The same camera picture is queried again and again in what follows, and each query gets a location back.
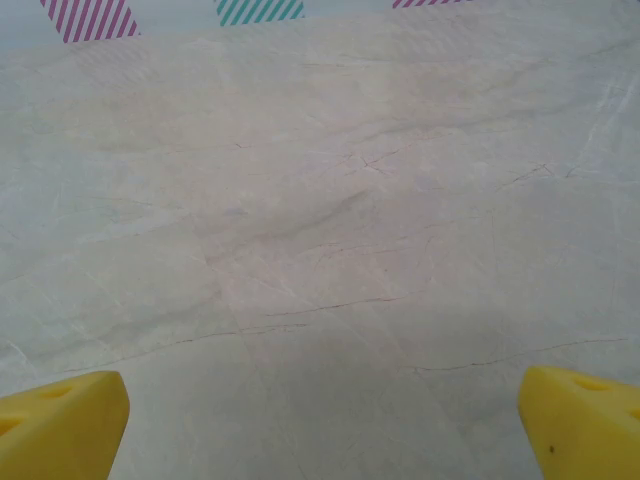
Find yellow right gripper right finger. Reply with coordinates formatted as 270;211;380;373
517;365;640;480

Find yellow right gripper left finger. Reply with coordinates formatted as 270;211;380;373
0;370;131;480

